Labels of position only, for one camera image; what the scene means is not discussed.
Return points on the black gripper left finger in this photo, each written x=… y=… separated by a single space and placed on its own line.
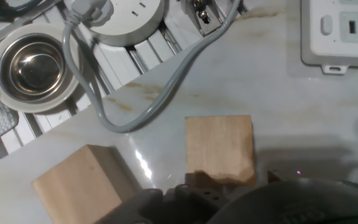
x=166 y=207

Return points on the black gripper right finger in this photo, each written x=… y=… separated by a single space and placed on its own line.
x=272 y=178

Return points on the marble pattern table mat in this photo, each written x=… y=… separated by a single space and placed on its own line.
x=291 y=102

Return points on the white power strip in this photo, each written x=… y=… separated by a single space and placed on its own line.
x=337 y=46

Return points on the metal bowl with white rim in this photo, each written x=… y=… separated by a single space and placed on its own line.
x=36 y=68

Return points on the large wooden cube block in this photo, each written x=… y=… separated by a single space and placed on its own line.
x=219 y=146
x=79 y=189

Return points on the round white power socket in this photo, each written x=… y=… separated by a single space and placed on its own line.
x=135 y=25

